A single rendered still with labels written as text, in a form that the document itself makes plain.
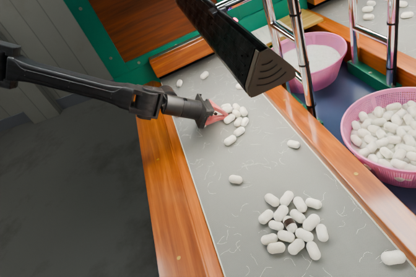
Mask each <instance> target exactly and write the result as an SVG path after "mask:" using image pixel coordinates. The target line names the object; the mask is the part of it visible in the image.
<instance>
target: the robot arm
mask: <svg viewBox="0 0 416 277"><path fill-rule="evenodd" d="M20 53H21V46H20V45H15V44H12V43H8V42H5V41H1V40H0V87H2V88H6V89H14V88H17V87H18V82H28V83H34V84H37V85H41V86H44V87H49V88H53V89H57V90H61V91H64V92H69V93H73V94H76V95H81V96H86V97H89V98H93V99H96V100H101V101H105V102H107V103H110V104H113V105H115V106H117V107H118V108H121V109H125V110H128V111H129V113H132V114H136V115H137V117H138V118H140V119H146V120H151V119H157V118H158V114H159V111H160V109H161V113H162V114H166V115H170V116H176V117H183V118H187V119H194V120H195V122H196V124H197V126H198V128H199V129H203V128H204V126H205V125H209V124H211V123H213V122H216V121H219V120H222V119H225V118H226V117H227V116H228V115H229V114H228V113H227V112H225V111H224V110H223V109H222V108H220V107H219V106H217V105H216V104H215V103H214V102H213V101H212V100H210V99H206V100H205V101H204V100H203V99H202V97H201V95H202V94H199V93H198V94H197V95H196V98H195V100H193V99H189V98H183V97H180V96H177V94H176V93H175V92H174V90H173V89H172V88H171V87H170V86H168V85H162V86H161V87H151V86H148V85H139V84H137V85H134V84H132V83H120V82H112V81H108V80H104V79H100V78H96V77H92V76H89V75H85V74H80V73H77V72H73V71H70V70H66V69H62V68H58V67H54V66H49V65H47V64H42V63H40V62H36V61H33V60H31V59H29V58H26V57H25V56H23V55H21V54H20ZM135 95H136V99H135V101H134V97H135ZM214 111H217V112H219V113H221V114H223V115H213V113H214Z"/></svg>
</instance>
